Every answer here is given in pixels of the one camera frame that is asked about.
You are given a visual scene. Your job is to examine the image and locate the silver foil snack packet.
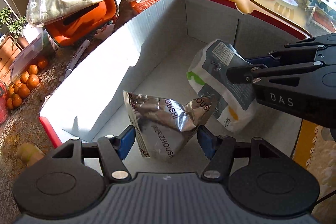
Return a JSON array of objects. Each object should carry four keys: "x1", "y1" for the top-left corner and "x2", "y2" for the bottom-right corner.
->
[{"x1": 123, "y1": 91, "x2": 217, "y2": 161}]

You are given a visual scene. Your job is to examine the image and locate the potted green plant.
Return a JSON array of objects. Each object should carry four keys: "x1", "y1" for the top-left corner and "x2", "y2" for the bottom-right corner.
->
[{"x1": 1, "y1": 7, "x2": 27, "y2": 50}]

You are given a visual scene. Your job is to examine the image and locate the orange plastic container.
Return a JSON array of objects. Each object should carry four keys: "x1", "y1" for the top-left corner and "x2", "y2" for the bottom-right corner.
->
[{"x1": 45, "y1": 0, "x2": 118, "y2": 47}]

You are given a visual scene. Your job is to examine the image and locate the white marker pen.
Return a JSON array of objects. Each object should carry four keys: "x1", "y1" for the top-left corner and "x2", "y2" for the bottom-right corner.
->
[{"x1": 59, "y1": 39, "x2": 91, "y2": 82}]

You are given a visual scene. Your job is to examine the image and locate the white grey snack bag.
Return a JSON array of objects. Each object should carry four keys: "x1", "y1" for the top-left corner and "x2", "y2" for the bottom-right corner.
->
[{"x1": 187, "y1": 40, "x2": 257, "y2": 133}]

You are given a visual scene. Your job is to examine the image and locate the red white cardboard box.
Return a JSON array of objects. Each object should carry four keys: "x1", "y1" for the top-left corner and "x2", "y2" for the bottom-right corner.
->
[{"x1": 39, "y1": 0, "x2": 308, "y2": 147}]

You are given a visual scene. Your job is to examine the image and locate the pile of mandarin oranges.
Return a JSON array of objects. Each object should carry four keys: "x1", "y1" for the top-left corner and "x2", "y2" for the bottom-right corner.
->
[{"x1": 6, "y1": 56, "x2": 49, "y2": 110}]

